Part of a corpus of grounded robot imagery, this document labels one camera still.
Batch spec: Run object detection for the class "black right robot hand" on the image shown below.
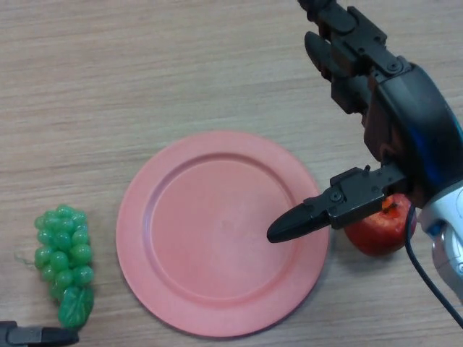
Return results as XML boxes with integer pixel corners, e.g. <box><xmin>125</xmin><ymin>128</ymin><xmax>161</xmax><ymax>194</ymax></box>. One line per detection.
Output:
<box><xmin>266</xmin><ymin>0</ymin><xmax>463</xmax><ymax>244</ymax></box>

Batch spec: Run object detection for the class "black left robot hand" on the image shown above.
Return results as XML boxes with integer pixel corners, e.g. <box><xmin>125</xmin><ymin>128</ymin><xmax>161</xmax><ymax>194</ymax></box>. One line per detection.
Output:
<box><xmin>0</xmin><ymin>320</ymin><xmax>80</xmax><ymax>347</ymax></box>

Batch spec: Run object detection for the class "green grapes bunch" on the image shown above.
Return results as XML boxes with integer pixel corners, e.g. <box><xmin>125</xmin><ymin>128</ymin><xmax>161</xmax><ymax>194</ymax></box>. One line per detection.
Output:
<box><xmin>14</xmin><ymin>204</ymin><xmax>95</xmax><ymax>330</ymax></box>

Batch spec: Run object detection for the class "pink round plate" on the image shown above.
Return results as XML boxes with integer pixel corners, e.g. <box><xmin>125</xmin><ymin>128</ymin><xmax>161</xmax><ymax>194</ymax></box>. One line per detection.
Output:
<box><xmin>115</xmin><ymin>130</ymin><xmax>331</xmax><ymax>338</ymax></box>

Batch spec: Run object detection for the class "red apple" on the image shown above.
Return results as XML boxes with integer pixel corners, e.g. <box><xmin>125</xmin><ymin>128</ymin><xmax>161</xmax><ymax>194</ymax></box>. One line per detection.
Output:
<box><xmin>343</xmin><ymin>193</ymin><xmax>416</xmax><ymax>257</ymax></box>

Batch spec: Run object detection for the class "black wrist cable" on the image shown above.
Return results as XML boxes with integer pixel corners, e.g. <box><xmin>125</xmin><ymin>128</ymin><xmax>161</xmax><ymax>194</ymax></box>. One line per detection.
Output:
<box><xmin>404</xmin><ymin>205</ymin><xmax>463</xmax><ymax>326</ymax></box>

